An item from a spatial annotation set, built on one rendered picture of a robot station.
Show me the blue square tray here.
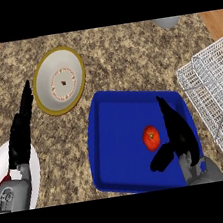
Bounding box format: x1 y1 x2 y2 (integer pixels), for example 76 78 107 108
79 76 208 201

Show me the red tomato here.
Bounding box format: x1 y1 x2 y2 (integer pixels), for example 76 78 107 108
140 123 163 153

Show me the white plate with yellow rim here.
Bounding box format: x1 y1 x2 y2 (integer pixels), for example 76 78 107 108
27 42 92 120

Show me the white wire tiered basket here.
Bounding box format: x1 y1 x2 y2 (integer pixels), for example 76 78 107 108
171 35 223 169

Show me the pale grey round container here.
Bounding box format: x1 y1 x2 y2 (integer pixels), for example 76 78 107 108
150 15 184 32

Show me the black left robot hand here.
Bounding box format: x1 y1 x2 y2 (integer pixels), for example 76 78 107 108
0 79 45 172

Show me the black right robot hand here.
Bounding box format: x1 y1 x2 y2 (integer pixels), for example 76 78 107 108
139 90 204 173

